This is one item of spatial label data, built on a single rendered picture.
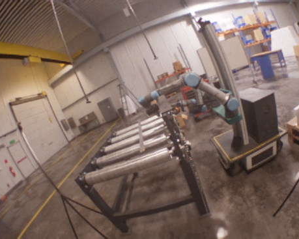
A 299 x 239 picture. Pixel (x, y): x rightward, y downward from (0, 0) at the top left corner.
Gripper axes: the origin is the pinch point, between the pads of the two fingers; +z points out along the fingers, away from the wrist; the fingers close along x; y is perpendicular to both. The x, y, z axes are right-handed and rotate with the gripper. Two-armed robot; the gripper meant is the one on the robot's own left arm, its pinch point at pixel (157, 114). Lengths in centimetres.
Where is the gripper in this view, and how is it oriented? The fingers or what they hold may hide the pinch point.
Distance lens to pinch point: 154.2
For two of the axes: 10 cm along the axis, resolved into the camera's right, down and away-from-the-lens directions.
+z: 5.8, 4.4, 6.9
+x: 7.9, -5.2, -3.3
